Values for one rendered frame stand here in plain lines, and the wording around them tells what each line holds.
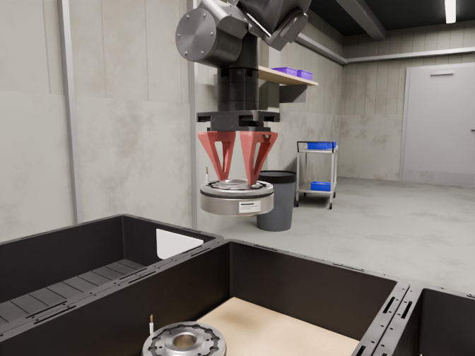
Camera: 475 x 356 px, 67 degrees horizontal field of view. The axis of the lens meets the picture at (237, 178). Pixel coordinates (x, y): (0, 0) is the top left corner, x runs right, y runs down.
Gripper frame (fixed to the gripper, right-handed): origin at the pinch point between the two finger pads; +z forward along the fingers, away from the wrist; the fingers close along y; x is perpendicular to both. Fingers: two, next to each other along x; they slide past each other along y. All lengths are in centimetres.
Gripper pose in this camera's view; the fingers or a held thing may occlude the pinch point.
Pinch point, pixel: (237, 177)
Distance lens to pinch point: 50.4
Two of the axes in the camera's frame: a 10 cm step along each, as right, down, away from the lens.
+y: 8.2, 0.8, -5.7
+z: 0.0, 9.9, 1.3
